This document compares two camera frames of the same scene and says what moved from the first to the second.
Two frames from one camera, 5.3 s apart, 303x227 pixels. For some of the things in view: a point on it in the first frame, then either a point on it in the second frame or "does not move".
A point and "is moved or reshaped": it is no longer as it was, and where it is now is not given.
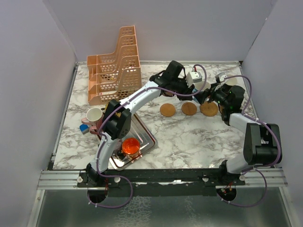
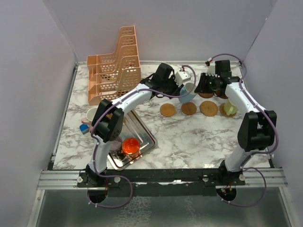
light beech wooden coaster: [167, 109] does not move
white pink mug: [93, 114] does not move
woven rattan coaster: [209, 109] does not move
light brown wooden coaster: [189, 109] does not move
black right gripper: [201, 96] to [201, 87]
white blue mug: [198, 86] is moved or reshaped
